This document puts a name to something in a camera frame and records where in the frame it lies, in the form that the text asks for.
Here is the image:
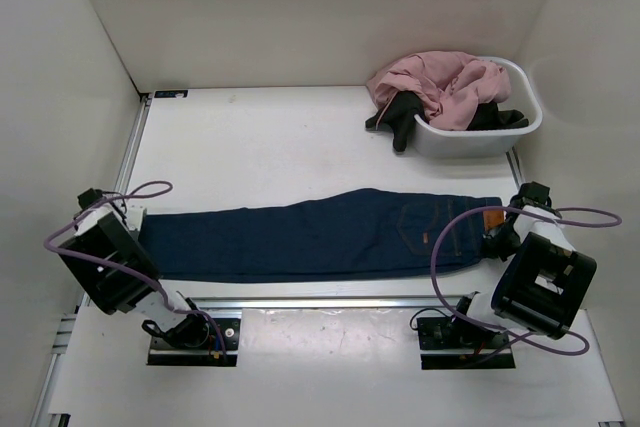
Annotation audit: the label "aluminium rail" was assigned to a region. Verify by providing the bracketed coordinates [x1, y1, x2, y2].
[193, 296, 444, 310]

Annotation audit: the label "small blue label sticker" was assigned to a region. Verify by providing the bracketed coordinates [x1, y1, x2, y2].
[154, 90, 188, 99]

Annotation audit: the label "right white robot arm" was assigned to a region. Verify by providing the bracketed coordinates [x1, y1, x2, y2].
[449, 182, 597, 347]

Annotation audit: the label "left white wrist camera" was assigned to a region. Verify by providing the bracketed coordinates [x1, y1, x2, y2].
[122, 203, 146, 231]

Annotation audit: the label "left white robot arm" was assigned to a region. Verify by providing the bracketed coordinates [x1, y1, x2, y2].
[47, 188, 215, 350]

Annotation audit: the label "pink garment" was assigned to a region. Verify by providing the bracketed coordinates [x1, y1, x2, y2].
[366, 51, 511, 131]

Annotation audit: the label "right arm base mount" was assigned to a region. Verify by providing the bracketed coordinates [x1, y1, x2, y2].
[409, 307, 516, 370]

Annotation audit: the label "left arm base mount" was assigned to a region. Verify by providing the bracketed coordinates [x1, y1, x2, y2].
[141, 311, 242, 368]

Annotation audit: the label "white plastic basket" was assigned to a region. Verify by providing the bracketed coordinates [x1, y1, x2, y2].
[409, 56, 543, 159]

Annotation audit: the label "dark blue denim trousers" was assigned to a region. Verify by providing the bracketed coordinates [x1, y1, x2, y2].
[139, 189, 502, 283]

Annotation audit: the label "black garment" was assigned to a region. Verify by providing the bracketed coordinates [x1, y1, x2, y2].
[365, 91, 529, 153]

